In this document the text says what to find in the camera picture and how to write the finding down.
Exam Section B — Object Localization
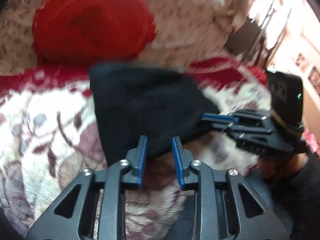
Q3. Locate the person's right hand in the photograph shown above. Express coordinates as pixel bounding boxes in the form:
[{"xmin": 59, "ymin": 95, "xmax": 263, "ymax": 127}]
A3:
[{"xmin": 258, "ymin": 153, "xmax": 309, "ymax": 178}]

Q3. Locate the red and white floral blanket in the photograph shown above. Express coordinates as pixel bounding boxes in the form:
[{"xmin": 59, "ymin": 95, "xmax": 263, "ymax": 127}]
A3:
[{"xmin": 1, "ymin": 58, "xmax": 271, "ymax": 239}]

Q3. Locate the floral beige quilt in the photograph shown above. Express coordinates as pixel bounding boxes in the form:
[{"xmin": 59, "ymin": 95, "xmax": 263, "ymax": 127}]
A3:
[{"xmin": 0, "ymin": 0, "xmax": 251, "ymax": 75}]

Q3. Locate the beige curtain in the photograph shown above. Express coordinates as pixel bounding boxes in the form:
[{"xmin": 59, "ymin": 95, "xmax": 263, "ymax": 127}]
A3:
[{"xmin": 213, "ymin": 0, "xmax": 254, "ymax": 34}]

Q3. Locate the red heart-shaped cushion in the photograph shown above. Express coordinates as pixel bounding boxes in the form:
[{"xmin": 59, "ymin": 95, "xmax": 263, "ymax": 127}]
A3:
[{"xmin": 32, "ymin": 0, "xmax": 156, "ymax": 64}]

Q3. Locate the black camera box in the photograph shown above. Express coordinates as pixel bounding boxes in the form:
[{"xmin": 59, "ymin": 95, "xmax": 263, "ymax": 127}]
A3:
[{"xmin": 265, "ymin": 70, "xmax": 304, "ymax": 133}]

